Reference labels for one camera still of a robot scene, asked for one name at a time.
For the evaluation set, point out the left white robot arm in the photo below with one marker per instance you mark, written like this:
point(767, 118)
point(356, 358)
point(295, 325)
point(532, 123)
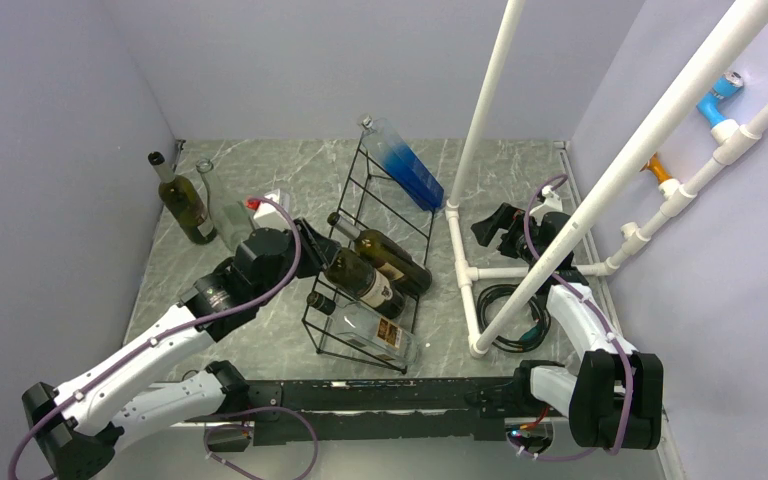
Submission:
point(206, 313)

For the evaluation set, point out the clear square liquor bottle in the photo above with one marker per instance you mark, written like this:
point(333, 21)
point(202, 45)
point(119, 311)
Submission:
point(370, 332)

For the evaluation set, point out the orange pipe fitting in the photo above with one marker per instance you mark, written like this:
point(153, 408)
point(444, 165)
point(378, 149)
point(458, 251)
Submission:
point(656, 168)

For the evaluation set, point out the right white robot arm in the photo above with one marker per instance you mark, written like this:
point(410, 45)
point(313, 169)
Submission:
point(613, 401)

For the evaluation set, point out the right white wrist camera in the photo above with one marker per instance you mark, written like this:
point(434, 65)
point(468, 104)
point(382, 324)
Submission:
point(548, 201)

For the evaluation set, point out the black wire wine rack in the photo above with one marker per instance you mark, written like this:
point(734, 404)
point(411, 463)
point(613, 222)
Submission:
point(371, 198)

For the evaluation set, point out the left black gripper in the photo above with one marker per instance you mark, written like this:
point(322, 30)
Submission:
point(317, 250)

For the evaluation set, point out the white PVC pipe frame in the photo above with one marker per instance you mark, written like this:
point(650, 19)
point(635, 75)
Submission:
point(741, 24)

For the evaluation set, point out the blue square glass bottle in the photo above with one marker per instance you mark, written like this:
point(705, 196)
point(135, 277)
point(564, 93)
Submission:
point(391, 152)

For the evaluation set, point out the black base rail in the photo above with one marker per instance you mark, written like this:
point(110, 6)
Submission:
point(384, 404)

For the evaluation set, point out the green wine bottle far left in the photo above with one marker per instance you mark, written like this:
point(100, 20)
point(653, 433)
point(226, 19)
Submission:
point(180, 197)

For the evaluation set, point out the clear empty glass bottle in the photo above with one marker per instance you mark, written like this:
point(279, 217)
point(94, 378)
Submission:
point(232, 219)

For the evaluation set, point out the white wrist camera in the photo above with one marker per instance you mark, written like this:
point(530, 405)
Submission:
point(264, 215)
point(548, 201)

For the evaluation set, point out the dark labelled wine bottle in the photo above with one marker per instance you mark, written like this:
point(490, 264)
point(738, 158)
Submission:
point(385, 255)

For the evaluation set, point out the aluminium frame rail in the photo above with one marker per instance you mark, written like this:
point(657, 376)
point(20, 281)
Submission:
point(103, 425)

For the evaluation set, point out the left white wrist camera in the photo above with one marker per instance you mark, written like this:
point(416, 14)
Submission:
point(264, 215)

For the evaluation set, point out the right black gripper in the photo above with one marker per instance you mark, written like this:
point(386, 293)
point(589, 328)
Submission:
point(505, 216)

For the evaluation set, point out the dark green wine bottle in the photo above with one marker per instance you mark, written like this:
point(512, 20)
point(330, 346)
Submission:
point(359, 279)

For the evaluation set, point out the blue pipe fitting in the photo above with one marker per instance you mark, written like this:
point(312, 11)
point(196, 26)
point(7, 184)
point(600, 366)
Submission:
point(726, 86)

